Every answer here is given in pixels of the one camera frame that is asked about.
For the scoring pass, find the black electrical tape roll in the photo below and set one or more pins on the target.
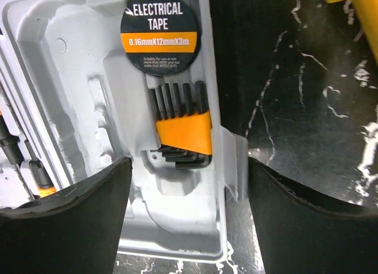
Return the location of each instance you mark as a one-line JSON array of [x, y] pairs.
[[160, 37]]

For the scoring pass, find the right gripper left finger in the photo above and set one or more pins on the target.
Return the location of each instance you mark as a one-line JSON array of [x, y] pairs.
[[76, 230]]

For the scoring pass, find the hex key set orange holder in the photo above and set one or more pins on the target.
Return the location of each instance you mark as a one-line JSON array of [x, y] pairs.
[[183, 124]]

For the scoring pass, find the yellow plastic bin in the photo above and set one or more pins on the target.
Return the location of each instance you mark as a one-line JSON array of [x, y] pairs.
[[367, 15]]

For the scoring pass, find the grey plastic tool case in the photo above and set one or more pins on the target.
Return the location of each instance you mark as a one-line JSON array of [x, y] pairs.
[[68, 87]]

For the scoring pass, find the short orange screwdriver handle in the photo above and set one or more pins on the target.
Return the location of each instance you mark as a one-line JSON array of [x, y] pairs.
[[9, 145]]

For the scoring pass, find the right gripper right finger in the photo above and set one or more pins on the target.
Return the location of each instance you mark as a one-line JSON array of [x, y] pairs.
[[301, 230]]

